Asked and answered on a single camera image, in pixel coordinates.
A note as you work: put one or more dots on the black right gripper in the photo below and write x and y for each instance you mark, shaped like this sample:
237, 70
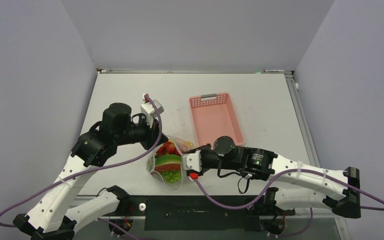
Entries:
202, 148

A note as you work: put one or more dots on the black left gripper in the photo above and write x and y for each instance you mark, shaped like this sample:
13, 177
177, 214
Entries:
151, 133

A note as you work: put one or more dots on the red strawberry cluster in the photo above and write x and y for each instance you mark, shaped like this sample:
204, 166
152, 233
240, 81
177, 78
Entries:
167, 148

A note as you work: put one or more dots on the yellow lemon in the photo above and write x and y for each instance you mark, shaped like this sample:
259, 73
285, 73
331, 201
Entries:
186, 146

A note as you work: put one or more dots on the pink plastic basket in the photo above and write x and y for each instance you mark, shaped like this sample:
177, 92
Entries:
213, 116

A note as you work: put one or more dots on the clear zip top bag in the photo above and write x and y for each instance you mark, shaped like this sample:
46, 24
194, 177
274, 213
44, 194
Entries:
150, 164

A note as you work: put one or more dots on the green grape bunch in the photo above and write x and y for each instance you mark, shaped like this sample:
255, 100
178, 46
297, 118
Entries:
171, 176

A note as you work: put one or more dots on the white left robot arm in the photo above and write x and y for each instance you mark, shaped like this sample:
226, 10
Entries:
52, 218

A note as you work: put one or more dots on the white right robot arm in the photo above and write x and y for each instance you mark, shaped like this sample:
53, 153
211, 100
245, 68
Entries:
290, 184

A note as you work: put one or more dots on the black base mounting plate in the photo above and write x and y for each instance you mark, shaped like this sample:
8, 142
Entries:
196, 213

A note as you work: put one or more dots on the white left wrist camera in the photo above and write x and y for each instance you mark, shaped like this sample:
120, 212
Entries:
150, 113

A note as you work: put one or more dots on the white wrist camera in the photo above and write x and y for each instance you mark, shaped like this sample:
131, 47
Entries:
192, 164
150, 113

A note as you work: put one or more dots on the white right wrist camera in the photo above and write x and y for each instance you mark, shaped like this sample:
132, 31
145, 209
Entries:
192, 164

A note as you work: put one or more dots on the aluminium rail frame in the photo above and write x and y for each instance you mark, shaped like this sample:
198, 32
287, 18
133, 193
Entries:
311, 165

